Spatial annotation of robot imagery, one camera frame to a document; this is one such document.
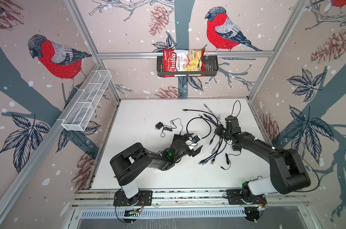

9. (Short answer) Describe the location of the thin black power cord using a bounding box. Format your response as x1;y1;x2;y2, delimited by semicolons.
160;118;185;138

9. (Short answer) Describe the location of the black ethernet cable loop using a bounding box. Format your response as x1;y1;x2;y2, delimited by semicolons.
186;116;219;140

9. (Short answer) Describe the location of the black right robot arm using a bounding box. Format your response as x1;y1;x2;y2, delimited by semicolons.
215;116;311;196

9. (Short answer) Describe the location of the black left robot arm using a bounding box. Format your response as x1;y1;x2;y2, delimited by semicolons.
110;133;202;200

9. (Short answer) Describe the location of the black power adapter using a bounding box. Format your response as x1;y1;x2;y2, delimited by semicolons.
155;122;164;130

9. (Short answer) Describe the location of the red cassava chips bag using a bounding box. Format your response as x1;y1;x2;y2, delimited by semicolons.
163;49;205;73

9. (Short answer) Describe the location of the blue ethernet cable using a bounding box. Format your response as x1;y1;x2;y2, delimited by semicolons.
198;113;228;166

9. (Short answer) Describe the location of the short black cable with plug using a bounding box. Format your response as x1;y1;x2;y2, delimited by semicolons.
220;151;242;171

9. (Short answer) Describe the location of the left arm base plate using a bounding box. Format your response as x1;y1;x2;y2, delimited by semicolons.
113;189;153;207

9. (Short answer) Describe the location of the black wire wall basket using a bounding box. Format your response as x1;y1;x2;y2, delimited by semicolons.
157;55;219;78

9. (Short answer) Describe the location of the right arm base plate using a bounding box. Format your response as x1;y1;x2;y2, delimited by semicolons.
223;189;267;205

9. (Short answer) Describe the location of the aluminium front rail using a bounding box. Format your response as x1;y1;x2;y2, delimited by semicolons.
71;188;310;210

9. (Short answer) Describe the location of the white mesh wall shelf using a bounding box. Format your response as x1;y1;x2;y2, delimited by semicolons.
61;70;112;131

